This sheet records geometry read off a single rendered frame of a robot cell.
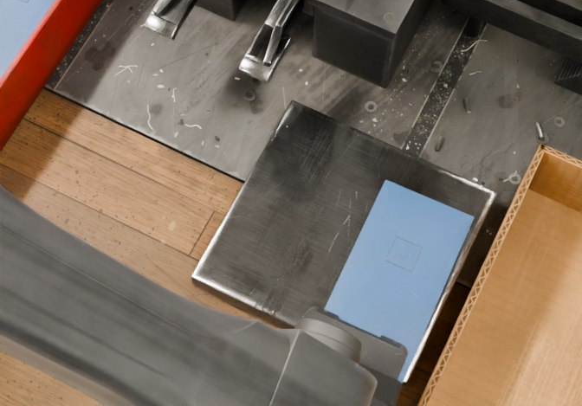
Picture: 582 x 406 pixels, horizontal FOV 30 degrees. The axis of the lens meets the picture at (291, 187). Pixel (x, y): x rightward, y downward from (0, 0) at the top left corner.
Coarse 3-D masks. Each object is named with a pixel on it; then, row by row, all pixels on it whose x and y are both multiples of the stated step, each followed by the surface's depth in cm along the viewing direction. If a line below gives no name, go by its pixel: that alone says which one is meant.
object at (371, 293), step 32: (384, 192) 80; (416, 192) 80; (384, 224) 78; (416, 224) 79; (448, 224) 79; (352, 256) 78; (384, 256) 78; (448, 256) 78; (352, 288) 77; (384, 288) 77; (416, 288) 77; (352, 320) 76; (384, 320) 76; (416, 320) 76
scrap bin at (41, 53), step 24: (72, 0) 83; (96, 0) 87; (48, 24) 81; (72, 24) 85; (24, 48) 80; (48, 48) 83; (24, 72) 81; (48, 72) 85; (0, 96) 79; (24, 96) 83; (0, 120) 81; (0, 144) 83
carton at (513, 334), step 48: (528, 192) 82; (576, 192) 79; (528, 240) 80; (576, 240) 80; (480, 288) 72; (528, 288) 79; (576, 288) 79; (480, 336) 77; (528, 336) 77; (576, 336) 77; (432, 384) 69; (480, 384) 76; (528, 384) 76; (576, 384) 76
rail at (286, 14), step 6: (294, 0) 78; (300, 0) 79; (288, 6) 78; (294, 6) 78; (300, 6) 79; (282, 12) 78; (288, 12) 78; (300, 12) 80; (282, 18) 78; (288, 18) 78; (294, 18) 80; (276, 24) 77; (282, 24) 77; (282, 30) 78; (288, 30) 79
